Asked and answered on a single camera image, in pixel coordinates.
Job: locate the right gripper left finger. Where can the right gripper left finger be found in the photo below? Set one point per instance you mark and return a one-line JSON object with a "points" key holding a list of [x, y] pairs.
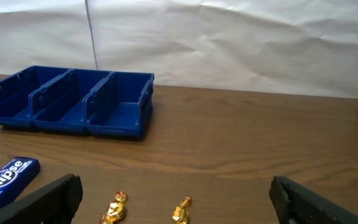
{"points": [[48, 202]]}

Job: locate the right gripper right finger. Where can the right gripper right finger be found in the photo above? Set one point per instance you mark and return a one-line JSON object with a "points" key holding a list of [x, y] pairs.
{"points": [[303, 205]]}

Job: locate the blue candy pack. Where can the blue candy pack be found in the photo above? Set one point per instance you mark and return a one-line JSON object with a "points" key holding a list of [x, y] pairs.
{"points": [[8, 182]]}

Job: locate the gold wrapped candy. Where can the gold wrapped candy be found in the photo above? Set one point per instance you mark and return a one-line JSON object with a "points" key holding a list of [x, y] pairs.
{"points": [[180, 214], [115, 211]]}

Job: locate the blue tray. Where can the blue tray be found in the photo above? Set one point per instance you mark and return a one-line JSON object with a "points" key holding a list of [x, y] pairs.
{"points": [[120, 115]]}

